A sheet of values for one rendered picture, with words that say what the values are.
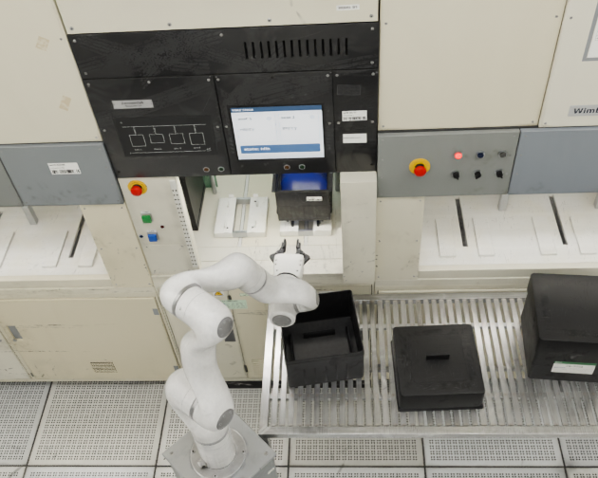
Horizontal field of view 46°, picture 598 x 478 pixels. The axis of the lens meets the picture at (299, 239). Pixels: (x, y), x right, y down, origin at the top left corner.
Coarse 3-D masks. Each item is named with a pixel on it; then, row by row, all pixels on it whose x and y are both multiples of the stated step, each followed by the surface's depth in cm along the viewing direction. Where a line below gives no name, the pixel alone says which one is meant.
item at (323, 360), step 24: (312, 312) 269; (336, 312) 270; (288, 336) 269; (312, 336) 267; (336, 336) 267; (360, 336) 247; (288, 360) 261; (312, 360) 243; (336, 360) 245; (360, 360) 247
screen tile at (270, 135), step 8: (240, 120) 220; (248, 120) 220; (256, 120) 220; (264, 120) 220; (272, 120) 220; (272, 128) 222; (240, 136) 225; (248, 136) 225; (256, 136) 225; (264, 136) 225; (272, 136) 224
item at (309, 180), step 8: (288, 176) 280; (296, 176) 280; (304, 176) 280; (312, 176) 279; (320, 176) 279; (288, 184) 283; (296, 184) 283; (304, 184) 283; (312, 184) 283; (320, 184) 283
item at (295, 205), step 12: (276, 180) 276; (276, 192) 272; (288, 192) 272; (300, 192) 272; (312, 192) 271; (324, 192) 271; (276, 204) 278; (288, 204) 278; (300, 204) 277; (312, 204) 277; (324, 204) 277; (288, 216) 284; (300, 216) 283; (312, 216) 283; (324, 216) 283
